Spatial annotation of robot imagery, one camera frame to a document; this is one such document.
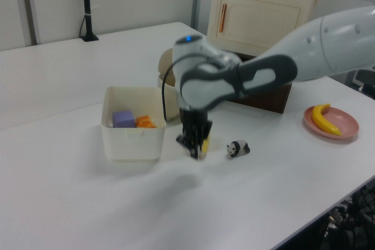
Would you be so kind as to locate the orange toy piece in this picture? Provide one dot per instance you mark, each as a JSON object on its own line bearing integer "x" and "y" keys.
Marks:
{"x": 145, "y": 122}

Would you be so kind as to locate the beige trash can with lid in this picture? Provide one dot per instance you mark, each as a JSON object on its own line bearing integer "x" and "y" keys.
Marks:
{"x": 168, "y": 86}

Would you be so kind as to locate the pink plate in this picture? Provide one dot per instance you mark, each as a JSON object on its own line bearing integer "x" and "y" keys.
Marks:
{"x": 342, "y": 128}

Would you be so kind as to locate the cream toy cabinet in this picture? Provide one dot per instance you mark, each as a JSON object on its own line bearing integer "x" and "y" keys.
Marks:
{"x": 263, "y": 18}

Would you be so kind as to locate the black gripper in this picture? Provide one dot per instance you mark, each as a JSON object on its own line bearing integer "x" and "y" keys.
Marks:
{"x": 194, "y": 124}

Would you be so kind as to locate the purple foam block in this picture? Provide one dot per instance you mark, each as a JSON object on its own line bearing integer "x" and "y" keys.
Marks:
{"x": 123, "y": 119}

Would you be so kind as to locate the black white panda figurine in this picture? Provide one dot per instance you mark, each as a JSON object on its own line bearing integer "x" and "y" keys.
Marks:
{"x": 238, "y": 148}

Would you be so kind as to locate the grey metal frame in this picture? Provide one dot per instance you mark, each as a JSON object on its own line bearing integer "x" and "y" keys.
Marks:
{"x": 363, "y": 83}

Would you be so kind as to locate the yellow toy banana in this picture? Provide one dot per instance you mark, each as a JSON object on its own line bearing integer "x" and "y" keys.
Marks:
{"x": 320, "y": 121}

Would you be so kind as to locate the white square plastic bin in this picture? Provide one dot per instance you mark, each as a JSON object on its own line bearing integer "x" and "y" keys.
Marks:
{"x": 133, "y": 138}

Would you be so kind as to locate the black pole stand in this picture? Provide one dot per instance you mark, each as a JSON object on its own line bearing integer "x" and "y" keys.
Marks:
{"x": 87, "y": 4}

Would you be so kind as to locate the dark brown wooden drawer box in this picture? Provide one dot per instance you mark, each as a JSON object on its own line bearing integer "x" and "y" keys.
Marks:
{"x": 272, "y": 99}

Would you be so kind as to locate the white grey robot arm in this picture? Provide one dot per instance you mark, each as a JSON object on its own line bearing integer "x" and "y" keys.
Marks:
{"x": 337, "y": 45}

